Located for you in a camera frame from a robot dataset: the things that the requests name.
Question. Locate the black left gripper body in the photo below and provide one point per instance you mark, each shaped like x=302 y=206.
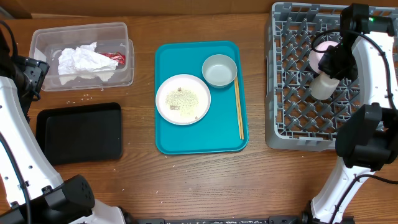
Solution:
x=33 y=75

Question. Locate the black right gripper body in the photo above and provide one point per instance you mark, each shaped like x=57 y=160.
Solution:
x=339 y=60

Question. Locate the cream cup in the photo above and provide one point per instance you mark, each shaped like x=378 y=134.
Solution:
x=322 y=87

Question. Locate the white napkin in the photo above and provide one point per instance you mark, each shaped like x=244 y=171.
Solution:
x=84 y=59

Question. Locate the red snack wrapper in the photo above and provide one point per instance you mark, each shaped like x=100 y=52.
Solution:
x=120 y=58

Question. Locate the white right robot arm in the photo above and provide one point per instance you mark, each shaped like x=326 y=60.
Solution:
x=368 y=140

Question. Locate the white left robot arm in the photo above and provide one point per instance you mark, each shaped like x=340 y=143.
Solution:
x=35 y=191

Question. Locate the clear plastic waste bin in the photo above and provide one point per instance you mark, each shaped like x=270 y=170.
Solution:
x=47 y=45

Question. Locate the grey dishwasher rack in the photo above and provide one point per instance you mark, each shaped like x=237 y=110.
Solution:
x=294 y=118

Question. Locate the black tray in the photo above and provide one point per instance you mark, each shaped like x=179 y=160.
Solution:
x=81 y=133

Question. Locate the wooden chopstick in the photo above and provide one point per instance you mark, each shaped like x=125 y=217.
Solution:
x=237 y=105

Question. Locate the grey bowl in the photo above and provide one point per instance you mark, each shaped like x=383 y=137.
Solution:
x=219 y=70

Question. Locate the teal serving tray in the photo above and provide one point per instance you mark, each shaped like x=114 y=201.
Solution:
x=225 y=126

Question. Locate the large white dirty plate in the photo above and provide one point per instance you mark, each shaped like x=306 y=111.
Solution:
x=183 y=99

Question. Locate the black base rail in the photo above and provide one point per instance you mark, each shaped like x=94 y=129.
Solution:
x=270 y=220

